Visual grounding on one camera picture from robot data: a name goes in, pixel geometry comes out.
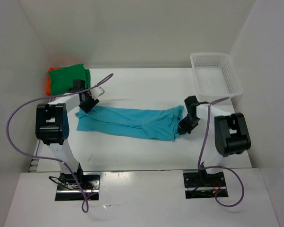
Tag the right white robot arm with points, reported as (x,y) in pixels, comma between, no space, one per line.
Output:
(231,135)

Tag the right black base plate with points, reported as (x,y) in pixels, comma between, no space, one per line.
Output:
(199,185)

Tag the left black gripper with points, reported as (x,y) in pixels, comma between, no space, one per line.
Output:
(92,103)

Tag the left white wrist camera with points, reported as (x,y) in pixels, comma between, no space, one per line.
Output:
(96,92)

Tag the orange t-shirt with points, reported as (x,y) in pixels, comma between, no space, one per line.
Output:
(52,83)

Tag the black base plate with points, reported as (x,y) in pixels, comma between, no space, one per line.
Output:
(199,185)
(68,189)

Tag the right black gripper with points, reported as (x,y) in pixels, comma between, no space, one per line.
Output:
(181,130)

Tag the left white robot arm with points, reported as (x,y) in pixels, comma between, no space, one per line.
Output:
(52,127)

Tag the white plastic basket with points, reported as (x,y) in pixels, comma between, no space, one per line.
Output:
(215,75)

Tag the green t-shirt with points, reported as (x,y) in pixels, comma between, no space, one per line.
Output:
(66,75)

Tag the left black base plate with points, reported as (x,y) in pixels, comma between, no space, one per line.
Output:
(68,189)

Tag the light blue t-shirt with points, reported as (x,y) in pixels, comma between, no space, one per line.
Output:
(135,123)

